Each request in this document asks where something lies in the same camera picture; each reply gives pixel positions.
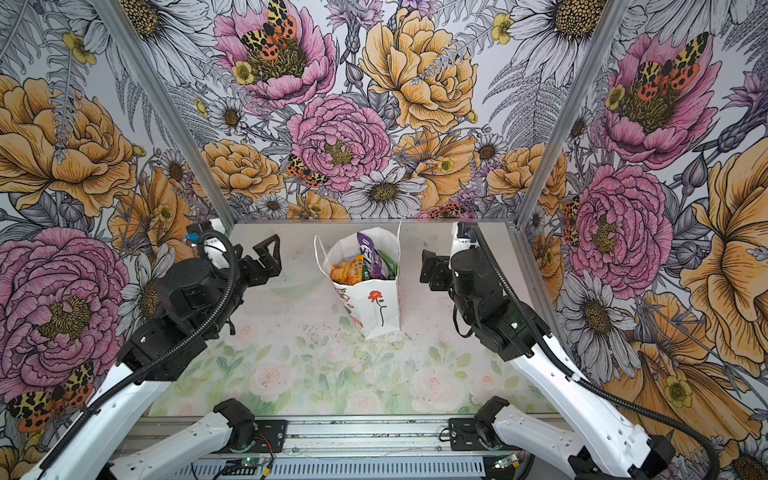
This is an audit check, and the purple snack packet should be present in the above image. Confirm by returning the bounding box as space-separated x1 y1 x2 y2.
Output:
357 232 389 280

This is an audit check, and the white floral paper bag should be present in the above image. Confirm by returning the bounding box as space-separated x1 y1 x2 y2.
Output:
313 227 401 339

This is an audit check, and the narrow orange snack packet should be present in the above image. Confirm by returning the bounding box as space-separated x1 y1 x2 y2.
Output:
330 255 369 286

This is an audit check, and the green chips bag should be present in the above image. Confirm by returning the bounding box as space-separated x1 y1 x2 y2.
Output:
378 249 398 280

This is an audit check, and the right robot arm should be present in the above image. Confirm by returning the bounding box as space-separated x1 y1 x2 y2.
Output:
420 246 675 479

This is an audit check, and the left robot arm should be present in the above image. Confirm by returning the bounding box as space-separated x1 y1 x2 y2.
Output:
25 229 282 479

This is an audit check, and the green circuit board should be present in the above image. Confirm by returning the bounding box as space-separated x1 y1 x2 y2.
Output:
225 457 271 475

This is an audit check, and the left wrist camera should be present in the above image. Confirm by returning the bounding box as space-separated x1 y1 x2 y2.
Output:
185 219 229 269

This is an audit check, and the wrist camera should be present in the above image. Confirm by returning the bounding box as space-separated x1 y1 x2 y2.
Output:
185 219 229 269
450 221 478 256

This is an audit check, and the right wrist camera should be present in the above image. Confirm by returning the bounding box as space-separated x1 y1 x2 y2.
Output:
450 221 478 256

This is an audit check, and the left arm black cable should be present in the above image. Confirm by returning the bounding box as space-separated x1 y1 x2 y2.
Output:
38 229 240 472

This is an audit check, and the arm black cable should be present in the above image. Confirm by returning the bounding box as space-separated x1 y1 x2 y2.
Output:
470 223 721 480
38 229 240 472

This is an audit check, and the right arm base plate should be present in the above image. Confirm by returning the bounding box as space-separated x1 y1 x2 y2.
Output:
448 417 499 451

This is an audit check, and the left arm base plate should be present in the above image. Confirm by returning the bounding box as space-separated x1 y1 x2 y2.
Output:
236 420 288 454

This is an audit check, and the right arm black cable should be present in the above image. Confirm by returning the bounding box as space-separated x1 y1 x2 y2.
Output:
470 223 721 480

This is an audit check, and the left aluminium frame post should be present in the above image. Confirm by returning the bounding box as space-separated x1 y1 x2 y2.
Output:
94 1 235 234

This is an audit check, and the aluminium frame post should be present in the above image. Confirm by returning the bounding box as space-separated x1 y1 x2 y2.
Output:
514 1 630 229
94 1 235 234

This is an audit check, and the aluminium front rail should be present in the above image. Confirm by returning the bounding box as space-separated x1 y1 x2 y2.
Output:
101 413 631 480

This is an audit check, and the right aluminium frame post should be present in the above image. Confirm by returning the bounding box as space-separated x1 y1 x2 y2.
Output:
514 1 630 229

